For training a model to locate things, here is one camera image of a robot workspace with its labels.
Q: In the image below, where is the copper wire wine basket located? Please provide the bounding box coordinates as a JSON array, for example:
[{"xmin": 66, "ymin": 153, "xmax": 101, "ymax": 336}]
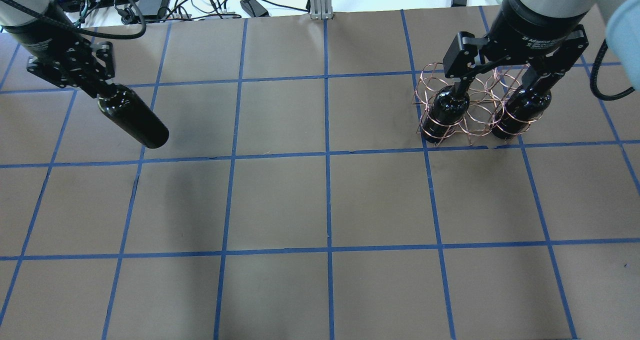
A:
[{"xmin": 413, "ymin": 62, "xmax": 528, "ymax": 149}]

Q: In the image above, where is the dark wine bottle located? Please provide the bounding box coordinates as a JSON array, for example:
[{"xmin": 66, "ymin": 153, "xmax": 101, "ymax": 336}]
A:
[{"xmin": 97, "ymin": 84, "xmax": 170, "ymax": 149}]

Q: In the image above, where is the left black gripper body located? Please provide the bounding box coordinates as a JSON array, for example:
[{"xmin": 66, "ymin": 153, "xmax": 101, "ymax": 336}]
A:
[{"xmin": 10, "ymin": 10, "xmax": 89, "ymax": 73}]

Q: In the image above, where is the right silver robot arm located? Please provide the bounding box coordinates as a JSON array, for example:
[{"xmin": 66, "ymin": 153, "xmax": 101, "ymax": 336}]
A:
[{"xmin": 441, "ymin": 0, "xmax": 595, "ymax": 101}]

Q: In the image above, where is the black braided left cable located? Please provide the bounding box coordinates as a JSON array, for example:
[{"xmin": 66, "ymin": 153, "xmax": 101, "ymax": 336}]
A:
[{"xmin": 0, "ymin": 0, "xmax": 147, "ymax": 41}]

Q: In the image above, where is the dark bottle in basket corner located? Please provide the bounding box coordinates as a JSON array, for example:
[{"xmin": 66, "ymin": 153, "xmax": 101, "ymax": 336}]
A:
[{"xmin": 491, "ymin": 85, "xmax": 552, "ymax": 141}]

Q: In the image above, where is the dark bottle in basket middle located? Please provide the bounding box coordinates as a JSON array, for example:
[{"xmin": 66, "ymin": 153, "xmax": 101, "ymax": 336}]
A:
[{"xmin": 420, "ymin": 85, "xmax": 471, "ymax": 144}]

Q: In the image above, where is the black braided right cable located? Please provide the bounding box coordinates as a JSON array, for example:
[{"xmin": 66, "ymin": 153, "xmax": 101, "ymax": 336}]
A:
[{"xmin": 590, "ymin": 39, "xmax": 636, "ymax": 102}]

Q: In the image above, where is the aluminium frame post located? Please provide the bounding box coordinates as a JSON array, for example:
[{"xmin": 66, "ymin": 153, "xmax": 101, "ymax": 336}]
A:
[{"xmin": 309, "ymin": 0, "xmax": 334, "ymax": 20}]

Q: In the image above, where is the black braided cable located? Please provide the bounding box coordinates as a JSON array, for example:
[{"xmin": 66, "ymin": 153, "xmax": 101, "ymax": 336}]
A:
[
  {"xmin": 590, "ymin": 39, "xmax": 636, "ymax": 102},
  {"xmin": 0, "ymin": 0, "xmax": 147, "ymax": 41}
]

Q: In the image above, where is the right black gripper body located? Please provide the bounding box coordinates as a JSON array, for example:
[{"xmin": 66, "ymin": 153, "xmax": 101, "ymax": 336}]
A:
[{"xmin": 486, "ymin": 0, "xmax": 576, "ymax": 65}]

